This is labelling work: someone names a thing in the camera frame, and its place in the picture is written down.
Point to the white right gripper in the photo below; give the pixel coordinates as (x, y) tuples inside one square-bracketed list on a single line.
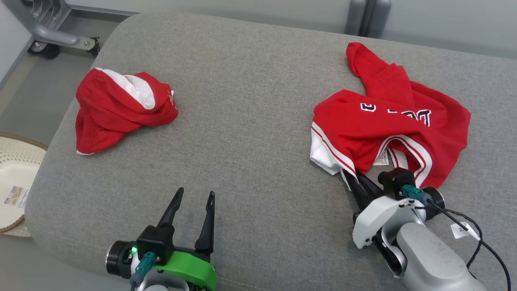
[(375, 218)]

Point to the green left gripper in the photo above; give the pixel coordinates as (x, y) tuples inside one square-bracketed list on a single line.
[(190, 268)]

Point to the red basketball jersey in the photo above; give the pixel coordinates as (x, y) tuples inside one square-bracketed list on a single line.
[(363, 125)]

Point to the red shorts white stripe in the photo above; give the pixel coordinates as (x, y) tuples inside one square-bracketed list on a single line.
[(109, 113)]

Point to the grey fabric sofa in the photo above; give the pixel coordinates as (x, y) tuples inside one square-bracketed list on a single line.
[(250, 133)]

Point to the white woven laundry basket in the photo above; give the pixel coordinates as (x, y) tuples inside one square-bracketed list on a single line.
[(16, 178)]

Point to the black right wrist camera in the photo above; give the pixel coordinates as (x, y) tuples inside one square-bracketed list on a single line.
[(396, 180)]

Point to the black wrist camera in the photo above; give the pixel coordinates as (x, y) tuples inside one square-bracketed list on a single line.
[(396, 180), (155, 242)]

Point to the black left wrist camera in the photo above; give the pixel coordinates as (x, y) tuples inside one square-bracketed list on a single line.
[(155, 242)]

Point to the grey partition post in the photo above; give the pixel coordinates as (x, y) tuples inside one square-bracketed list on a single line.
[(365, 16)]

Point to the grey wheeled frame leg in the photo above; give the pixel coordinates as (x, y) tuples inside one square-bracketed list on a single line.
[(52, 36)]

